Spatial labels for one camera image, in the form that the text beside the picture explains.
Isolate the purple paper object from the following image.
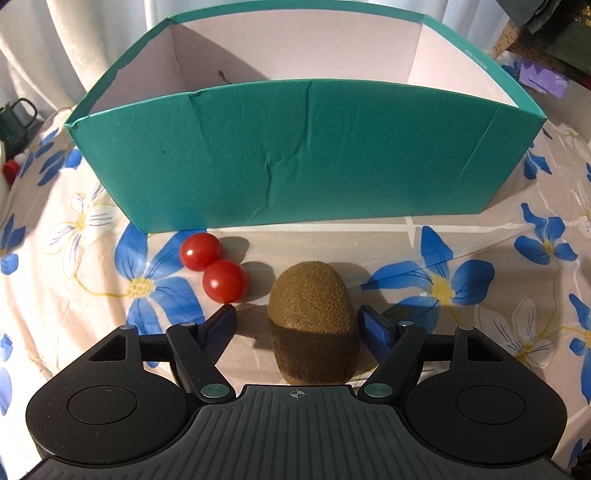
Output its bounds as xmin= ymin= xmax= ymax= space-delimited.
xmin=521 ymin=59 xmax=573 ymax=99

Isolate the red cherry tomato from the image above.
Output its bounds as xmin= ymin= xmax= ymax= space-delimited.
xmin=179 ymin=233 xmax=223 ymax=271
xmin=202 ymin=260 xmax=249 ymax=304

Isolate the dark green box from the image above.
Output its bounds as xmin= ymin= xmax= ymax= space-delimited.
xmin=547 ymin=16 xmax=591 ymax=70

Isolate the floral tablecloth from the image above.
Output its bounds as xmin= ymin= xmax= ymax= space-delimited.
xmin=0 ymin=46 xmax=591 ymax=480

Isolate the dark green mug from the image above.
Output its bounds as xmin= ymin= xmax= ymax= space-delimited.
xmin=0 ymin=98 xmax=38 ymax=148

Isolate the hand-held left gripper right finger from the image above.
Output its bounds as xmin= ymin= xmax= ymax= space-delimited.
xmin=357 ymin=305 xmax=502 ymax=403

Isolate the brown cardboard piece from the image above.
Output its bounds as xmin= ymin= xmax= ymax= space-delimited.
xmin=492 ymin=21 xmax=525 ymax=58

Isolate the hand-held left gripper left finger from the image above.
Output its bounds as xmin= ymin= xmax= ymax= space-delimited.
xmin=88 ymin=304 xmax=238 ymax=403

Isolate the teal cardboard box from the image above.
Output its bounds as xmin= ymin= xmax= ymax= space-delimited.
xmin=64 ymin=10 xmax=546 ymax=234

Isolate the dark cloth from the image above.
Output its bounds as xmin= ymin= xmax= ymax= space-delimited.
xmin=505 ymin=0 xmax=578 ymax=34

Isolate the brown kiwi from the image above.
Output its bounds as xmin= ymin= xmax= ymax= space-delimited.
xmin=268 ymin=261 xmax=357 ymax=385

